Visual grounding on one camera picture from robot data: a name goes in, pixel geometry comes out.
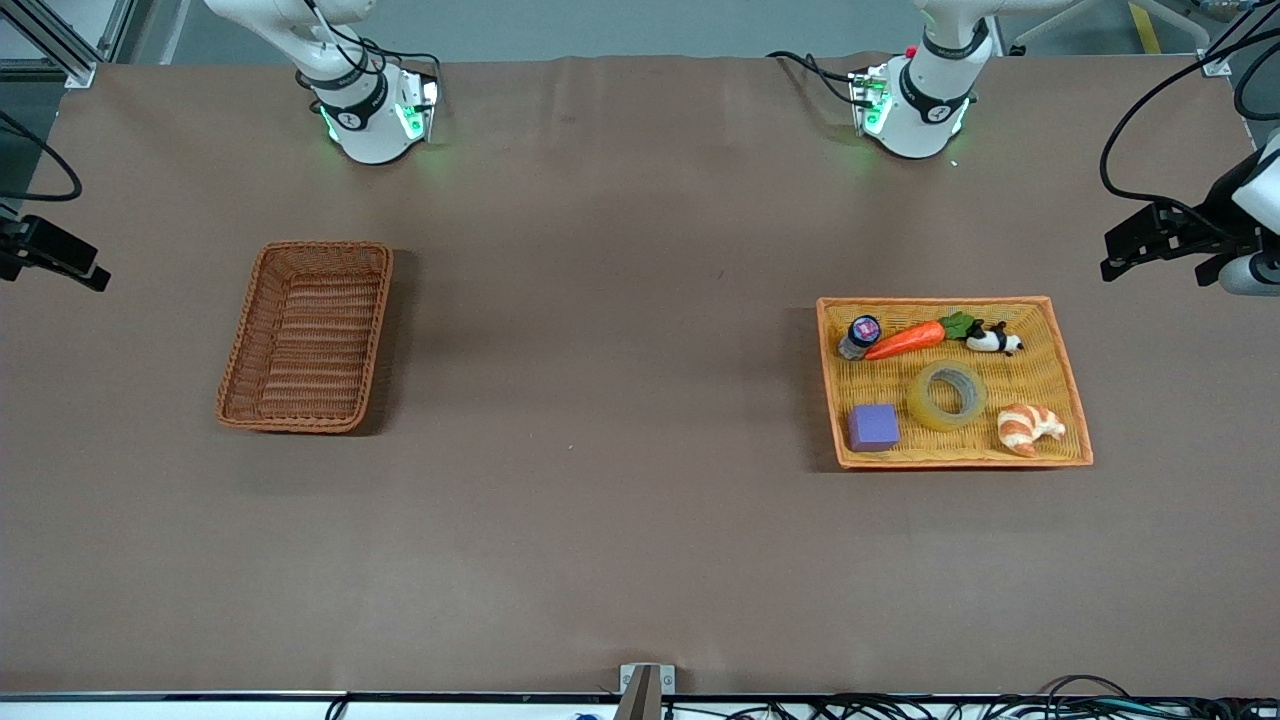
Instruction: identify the clear yellowish tape roll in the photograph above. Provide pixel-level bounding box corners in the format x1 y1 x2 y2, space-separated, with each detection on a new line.
907 359 989 433

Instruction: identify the orange wicker basket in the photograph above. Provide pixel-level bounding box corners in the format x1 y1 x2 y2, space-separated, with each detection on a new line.
815 295 1095 471

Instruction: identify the brown wicker basket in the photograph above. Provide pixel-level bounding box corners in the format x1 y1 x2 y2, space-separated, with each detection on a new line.
215 240 394 435

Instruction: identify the black white panda toy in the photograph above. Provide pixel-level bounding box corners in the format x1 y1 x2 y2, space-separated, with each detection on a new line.
964 320 1025 357

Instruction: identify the toy croissant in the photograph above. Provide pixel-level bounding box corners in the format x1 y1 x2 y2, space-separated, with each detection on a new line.
996 403 1067 458

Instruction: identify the orange toy carrot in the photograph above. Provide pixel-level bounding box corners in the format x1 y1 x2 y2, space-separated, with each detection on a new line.
863 311 981 362

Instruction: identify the small jar purple lid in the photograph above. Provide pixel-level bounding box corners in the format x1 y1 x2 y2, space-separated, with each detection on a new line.
838 315 882 361

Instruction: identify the purple foam cube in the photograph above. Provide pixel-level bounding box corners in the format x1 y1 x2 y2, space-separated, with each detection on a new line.
848 403 901 453

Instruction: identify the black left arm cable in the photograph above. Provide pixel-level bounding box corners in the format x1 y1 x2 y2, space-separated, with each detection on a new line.
1099 0 1280 213

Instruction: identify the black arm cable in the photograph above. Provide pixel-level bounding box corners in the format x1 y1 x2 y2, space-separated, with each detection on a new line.
1099 0 1280 213
0 110 83 203

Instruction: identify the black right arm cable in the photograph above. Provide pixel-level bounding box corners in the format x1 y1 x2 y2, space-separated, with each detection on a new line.
0 110 83 203

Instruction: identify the aluminium frame profile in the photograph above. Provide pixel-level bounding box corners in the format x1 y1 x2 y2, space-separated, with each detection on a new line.
1200 0 1280 79
0 0 136 89

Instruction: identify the black right base cable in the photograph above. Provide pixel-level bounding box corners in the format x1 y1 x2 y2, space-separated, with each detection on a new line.
295 0 443 96

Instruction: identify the black base cable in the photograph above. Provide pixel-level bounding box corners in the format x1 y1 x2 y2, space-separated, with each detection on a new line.
295 0 443 96
767 50 863 106

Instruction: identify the black left base cable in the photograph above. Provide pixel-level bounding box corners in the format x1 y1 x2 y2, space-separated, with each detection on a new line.
767 50 863 106

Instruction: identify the black cable bundle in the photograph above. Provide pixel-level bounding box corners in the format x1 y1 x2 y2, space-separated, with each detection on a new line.
660 675 1280 720

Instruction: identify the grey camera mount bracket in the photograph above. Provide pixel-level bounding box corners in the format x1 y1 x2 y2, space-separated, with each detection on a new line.
618 663 676 720

